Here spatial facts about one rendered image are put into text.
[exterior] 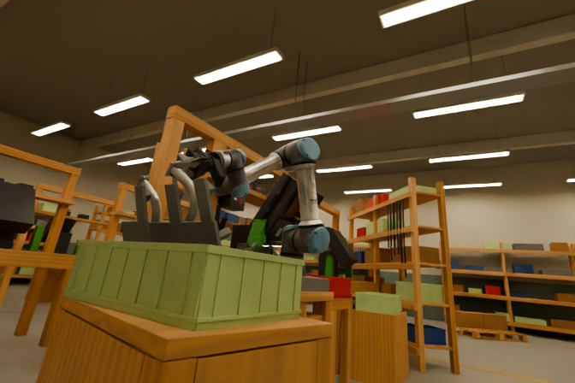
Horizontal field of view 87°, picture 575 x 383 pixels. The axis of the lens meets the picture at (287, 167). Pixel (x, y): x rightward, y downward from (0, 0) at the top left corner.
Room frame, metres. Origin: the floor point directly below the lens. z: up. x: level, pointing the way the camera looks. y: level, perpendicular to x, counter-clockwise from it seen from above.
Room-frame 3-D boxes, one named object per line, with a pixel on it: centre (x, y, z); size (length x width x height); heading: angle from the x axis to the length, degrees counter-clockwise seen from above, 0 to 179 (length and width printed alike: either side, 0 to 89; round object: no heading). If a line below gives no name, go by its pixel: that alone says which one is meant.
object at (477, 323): (7.22, -4.61, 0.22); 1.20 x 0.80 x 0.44; 98
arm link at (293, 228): (1.53, -0.07, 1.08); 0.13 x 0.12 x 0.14; 37
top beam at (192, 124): (2.50, 0.43, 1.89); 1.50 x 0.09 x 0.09; 147
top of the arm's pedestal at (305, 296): (1.54, -0.06, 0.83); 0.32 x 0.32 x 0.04; 55
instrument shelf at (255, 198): (2.48, 0.39, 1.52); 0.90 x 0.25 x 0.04; 147
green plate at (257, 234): (2.24, 0.16, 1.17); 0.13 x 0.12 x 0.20; 147
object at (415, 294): (5.06, -1.73, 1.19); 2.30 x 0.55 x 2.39; 9
